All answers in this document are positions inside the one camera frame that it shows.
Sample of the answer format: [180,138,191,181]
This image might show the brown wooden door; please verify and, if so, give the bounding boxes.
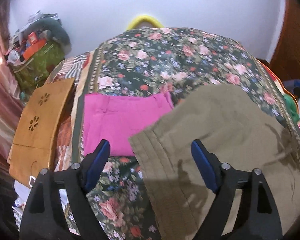
[269,0,300,81]

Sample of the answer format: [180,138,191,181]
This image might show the olive green pants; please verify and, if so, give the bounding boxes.
[129,85,300,239]

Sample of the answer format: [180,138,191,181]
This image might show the green patterned bag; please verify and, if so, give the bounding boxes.
[12,41,65,94]

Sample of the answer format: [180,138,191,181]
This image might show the floral dark green bedspread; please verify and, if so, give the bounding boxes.
[53,26,300,240]

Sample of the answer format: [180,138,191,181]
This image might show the folded magenta cloth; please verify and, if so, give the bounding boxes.
[83,92,174,157]

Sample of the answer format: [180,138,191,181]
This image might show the brown wooden lap table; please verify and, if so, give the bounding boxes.
[9,77,75,188]

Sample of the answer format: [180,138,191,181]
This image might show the green cloth at bedside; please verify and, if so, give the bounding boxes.
[283,94,300,123]

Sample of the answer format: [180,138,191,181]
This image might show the grey neck pillow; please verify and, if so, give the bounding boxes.
[23,18,70,46]

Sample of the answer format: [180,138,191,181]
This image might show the orange box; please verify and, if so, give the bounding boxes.
[23,31,46,60]

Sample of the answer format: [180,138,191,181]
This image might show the yellow plush item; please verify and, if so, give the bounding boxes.
[126,15,164,30]

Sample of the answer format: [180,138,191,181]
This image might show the white crumpled cloth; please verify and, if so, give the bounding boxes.
[14,176,36,204]

